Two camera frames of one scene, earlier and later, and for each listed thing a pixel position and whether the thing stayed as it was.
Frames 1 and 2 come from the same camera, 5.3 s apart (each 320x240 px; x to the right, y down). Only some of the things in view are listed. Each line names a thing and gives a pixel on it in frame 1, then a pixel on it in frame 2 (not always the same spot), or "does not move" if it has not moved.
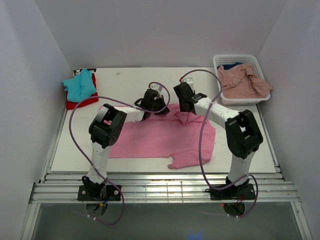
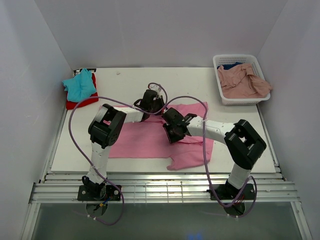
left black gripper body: x=158 y=105 does not move
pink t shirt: x=172 y=134 does not move
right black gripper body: x=181 y=106 → x=173 y=136
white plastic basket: x=219 y=59 does not move
